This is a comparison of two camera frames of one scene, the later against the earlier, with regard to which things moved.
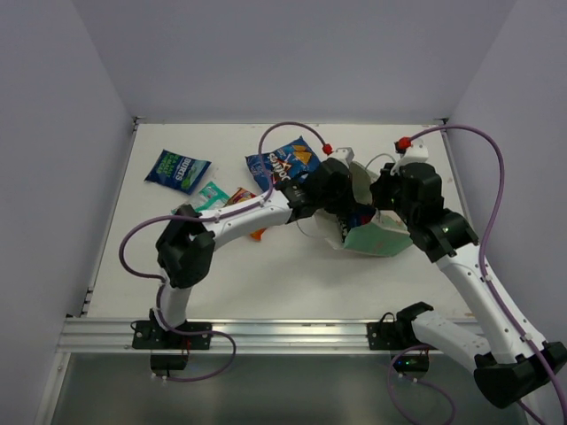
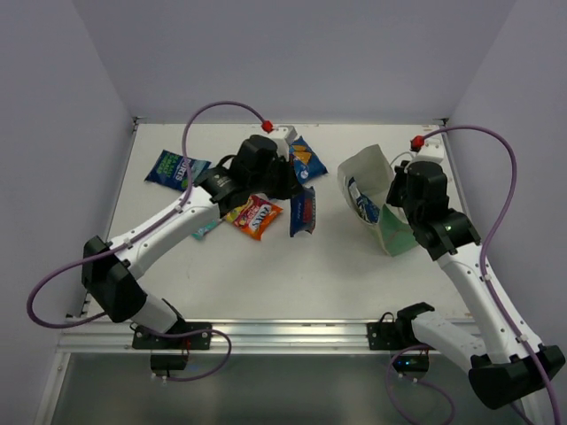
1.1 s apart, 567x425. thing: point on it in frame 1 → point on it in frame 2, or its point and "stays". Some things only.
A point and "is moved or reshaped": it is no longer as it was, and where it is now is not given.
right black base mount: (392, 334) stays
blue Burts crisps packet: (178, 172) stays
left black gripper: (342, 205) → (283, 178)
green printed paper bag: (359, 227) is moved or reshaped
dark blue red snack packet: (361, 217) is moved or reshaped
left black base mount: (169, 350) stays
